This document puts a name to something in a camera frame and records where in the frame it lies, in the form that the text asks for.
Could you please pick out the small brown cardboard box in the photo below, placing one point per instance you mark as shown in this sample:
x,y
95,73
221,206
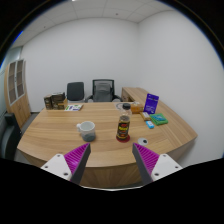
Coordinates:
x,y
47,102

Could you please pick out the tan cardboard box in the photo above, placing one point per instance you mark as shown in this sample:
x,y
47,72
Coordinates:
x,y
63,105

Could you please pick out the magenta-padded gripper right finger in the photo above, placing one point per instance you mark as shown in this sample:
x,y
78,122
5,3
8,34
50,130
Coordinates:
x,y
146,159

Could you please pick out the wooden shelf cabinet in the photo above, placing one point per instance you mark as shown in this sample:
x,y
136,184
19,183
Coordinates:
x,y
20,106

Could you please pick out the purple upright card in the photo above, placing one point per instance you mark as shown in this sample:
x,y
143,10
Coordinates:
x,y
151,104

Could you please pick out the white and grey mug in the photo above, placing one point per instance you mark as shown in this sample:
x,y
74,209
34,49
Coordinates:
x,y
88,130

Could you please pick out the small tan packet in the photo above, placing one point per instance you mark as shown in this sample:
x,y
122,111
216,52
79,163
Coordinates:
x,y
145,116

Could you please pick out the clear black-capped drink bottle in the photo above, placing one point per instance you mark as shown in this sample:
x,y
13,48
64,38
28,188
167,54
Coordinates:
x,y
123,125

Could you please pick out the small white round disc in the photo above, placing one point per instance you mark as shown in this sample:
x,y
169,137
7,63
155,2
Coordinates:
x,y
142,141

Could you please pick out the small blue box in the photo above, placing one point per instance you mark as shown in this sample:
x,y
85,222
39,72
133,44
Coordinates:
x,y
150,124

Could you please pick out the clear round plastic lid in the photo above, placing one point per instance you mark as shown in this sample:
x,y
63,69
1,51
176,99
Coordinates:
x,y
119,106

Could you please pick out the dark brown cardboard box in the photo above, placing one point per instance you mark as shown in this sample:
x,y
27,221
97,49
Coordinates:
x,y
58,96

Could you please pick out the flat green box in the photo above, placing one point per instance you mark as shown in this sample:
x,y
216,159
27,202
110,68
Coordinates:
x,y
159,119

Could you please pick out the wooden side desk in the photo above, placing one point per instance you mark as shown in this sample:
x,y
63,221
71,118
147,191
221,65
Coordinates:
x,y
133,94

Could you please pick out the black leather sofa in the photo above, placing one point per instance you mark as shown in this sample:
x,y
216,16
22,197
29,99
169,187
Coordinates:
x,y
8,138

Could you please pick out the black grey-backed office chair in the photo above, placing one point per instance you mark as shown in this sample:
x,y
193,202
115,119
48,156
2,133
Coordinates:
x,y
103,91

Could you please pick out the white and green leaflet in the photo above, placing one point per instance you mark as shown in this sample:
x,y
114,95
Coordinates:
x,y
74,107

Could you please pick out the flat round red coaster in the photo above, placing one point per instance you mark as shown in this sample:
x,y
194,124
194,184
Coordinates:
x,y
118,139

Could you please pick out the orange-brown wooden box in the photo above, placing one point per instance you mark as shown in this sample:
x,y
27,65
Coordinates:
x,y
137,108

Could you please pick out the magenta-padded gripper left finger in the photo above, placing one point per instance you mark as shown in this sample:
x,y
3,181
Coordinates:
x,y
77,159

